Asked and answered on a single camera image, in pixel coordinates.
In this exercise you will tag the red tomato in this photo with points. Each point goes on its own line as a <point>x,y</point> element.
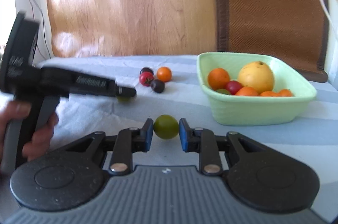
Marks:
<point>145,78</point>

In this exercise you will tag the brown woven mat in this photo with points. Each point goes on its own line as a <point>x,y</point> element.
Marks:
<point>294,31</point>

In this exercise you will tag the light green plastic basin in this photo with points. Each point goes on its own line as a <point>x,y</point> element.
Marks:
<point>254,111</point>

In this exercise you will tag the green lime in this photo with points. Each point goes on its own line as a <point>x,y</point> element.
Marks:
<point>166,127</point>

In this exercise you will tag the person left hand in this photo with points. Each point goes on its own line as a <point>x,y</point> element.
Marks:
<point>19,132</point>

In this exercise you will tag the dark purple plum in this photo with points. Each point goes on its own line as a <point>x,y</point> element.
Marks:
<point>157,85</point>

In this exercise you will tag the wood pattern board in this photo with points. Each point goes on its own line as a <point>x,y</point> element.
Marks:
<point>82,28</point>

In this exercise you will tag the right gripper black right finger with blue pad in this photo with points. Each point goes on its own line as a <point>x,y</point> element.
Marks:
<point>257,175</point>

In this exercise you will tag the large yellow citrus fruit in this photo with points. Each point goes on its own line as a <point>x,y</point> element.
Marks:
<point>257,75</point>

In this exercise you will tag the blue white striped tablecloth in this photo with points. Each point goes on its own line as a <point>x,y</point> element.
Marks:
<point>165,185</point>

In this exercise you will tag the green fruit in basin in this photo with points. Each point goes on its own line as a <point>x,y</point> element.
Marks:
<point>224,91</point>

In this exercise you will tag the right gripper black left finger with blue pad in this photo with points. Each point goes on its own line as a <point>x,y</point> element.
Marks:
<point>74,174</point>

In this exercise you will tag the small green fruit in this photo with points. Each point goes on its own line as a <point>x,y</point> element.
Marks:
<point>123,99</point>

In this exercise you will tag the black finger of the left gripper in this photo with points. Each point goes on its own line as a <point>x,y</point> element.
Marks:
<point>123,91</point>

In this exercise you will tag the orange mandarin back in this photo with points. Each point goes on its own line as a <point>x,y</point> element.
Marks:
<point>285,93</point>

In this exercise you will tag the red fruit in basin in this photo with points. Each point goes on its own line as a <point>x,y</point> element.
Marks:
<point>233,86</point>

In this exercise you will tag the small orange mandarin far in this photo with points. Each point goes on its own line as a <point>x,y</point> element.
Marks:
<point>164,74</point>

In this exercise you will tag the dark plum far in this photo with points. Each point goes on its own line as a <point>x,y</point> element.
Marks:
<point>146,69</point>

